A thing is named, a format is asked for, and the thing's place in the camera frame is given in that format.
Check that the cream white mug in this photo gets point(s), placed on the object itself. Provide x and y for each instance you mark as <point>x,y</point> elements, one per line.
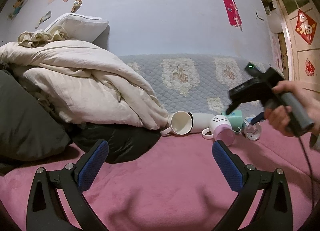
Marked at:
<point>179,123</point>

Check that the pink and white mug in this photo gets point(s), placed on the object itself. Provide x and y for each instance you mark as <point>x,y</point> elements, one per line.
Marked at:
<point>219,129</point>

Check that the person's right hand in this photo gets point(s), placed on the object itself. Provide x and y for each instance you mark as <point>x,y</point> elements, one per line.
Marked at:
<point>279,117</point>

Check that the dark grey cushion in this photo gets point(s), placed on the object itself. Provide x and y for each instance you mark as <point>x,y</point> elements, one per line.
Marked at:
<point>28,132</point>

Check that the blue quilted floral bedspread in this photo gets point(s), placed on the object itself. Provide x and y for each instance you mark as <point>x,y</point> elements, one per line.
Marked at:
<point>196,83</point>

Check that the blue and white cup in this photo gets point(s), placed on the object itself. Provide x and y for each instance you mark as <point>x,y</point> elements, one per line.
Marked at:
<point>251,132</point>

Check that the white pillow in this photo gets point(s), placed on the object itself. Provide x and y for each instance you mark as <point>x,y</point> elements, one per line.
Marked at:
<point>80,27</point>

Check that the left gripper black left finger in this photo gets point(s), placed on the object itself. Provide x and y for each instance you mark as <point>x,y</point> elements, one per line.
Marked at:
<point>45,210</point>

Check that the white cylindrical cup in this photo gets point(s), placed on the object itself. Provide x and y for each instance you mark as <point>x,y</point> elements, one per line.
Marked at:
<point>200,121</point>

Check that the cream panelled door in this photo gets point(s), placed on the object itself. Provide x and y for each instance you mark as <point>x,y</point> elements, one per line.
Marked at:
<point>299,50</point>

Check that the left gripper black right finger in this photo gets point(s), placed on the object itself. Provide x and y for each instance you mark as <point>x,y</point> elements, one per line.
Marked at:
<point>274,211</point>

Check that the cartoon figure wall sticker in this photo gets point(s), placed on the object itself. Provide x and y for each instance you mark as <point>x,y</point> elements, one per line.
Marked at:
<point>17,7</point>

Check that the cream folded quilt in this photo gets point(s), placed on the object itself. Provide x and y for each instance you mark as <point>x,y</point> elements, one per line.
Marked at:
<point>85,83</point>

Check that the red diamond fu sticker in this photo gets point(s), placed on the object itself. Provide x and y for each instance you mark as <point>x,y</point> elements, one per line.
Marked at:
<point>306,27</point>

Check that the red round paper cutting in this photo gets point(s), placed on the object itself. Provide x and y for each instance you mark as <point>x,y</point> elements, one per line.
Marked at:
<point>309,68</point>

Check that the mint green mug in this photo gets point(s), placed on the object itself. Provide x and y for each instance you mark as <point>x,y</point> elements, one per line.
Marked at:
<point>236,119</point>

